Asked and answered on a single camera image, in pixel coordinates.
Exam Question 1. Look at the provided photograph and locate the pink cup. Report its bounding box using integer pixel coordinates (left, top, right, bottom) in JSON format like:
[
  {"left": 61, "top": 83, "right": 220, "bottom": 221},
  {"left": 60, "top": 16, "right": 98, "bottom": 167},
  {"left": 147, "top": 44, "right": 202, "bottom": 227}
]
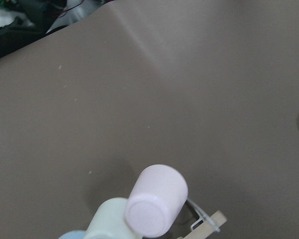
[{"left": 125, "top": 164, "right": 188, "bottom": 238}]

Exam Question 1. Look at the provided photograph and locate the cream cup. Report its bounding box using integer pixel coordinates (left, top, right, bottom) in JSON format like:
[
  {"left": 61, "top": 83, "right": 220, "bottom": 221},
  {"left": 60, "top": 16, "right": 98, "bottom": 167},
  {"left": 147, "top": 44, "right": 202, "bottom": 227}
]
[{"left": 84, "top": 197, "right": 143, "bottom": 239}]

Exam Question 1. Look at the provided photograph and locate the white cup rack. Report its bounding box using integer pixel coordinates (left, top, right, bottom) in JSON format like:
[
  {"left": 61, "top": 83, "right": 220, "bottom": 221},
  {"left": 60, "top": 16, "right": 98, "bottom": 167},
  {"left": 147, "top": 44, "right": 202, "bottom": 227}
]
[{"left": 179, "top": 198, "right": 227, "bottom": 239}]

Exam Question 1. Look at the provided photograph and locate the blue cup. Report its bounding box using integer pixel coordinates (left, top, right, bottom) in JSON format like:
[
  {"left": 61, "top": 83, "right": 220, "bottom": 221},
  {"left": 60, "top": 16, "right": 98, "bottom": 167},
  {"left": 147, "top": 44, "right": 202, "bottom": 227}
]
[{"left": 58, "top": 230, "right": 86, "bottom": 239}]

